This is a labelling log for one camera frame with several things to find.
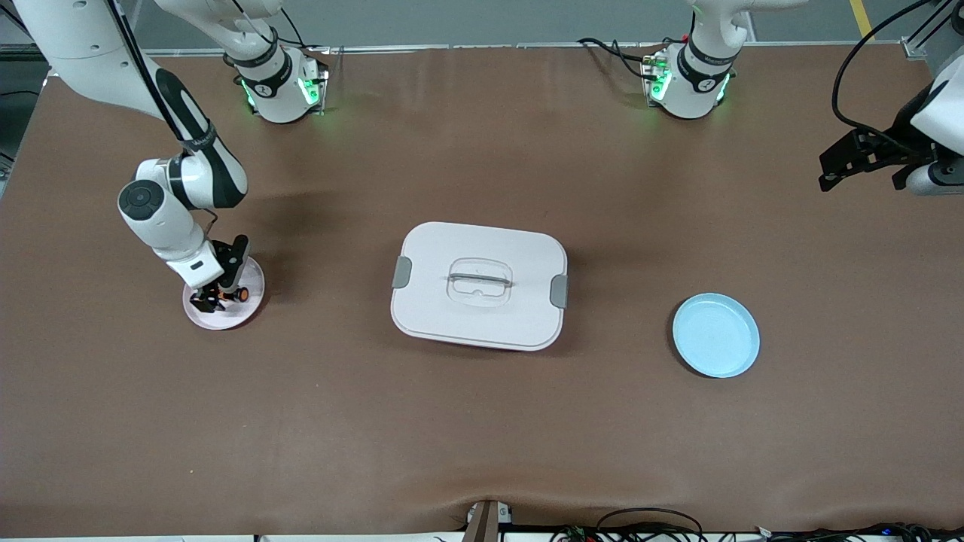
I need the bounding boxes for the yellow floor tape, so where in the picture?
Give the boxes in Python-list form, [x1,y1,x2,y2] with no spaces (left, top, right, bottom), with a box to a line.
[850,0,879,42]

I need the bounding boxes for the pale pink round plate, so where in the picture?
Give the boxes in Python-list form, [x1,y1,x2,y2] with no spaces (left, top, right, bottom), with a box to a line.
[183,256,266,330]

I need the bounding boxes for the tangled black cable bundle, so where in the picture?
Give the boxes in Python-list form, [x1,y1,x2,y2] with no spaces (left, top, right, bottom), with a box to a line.
[550,522,964,542]

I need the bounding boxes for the black right arm base cable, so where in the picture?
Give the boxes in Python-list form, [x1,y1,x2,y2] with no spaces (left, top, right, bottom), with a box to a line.
[279,8,332,55]

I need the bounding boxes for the light blue round plate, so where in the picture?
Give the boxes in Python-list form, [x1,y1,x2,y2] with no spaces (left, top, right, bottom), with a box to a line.
[672,293,761,379]

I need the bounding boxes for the black left arm base cable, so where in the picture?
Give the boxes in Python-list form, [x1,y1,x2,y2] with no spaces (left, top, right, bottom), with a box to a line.
[578,36,665,80]

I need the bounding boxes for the table edge clamp bracket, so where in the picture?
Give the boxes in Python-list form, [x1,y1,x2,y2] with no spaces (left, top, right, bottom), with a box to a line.
[461,499,514,542]

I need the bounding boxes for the black looped cable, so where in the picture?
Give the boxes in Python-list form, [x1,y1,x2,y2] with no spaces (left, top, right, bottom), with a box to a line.
[595,507,706,542]

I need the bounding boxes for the white lidded storage box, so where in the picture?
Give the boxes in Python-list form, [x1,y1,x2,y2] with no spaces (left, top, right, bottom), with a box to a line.
[390,221,569,352]

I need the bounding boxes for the black arm base cable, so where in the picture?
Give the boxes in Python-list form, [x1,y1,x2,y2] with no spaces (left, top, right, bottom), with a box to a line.
[279,8,332,55]
[578,36,665,80]

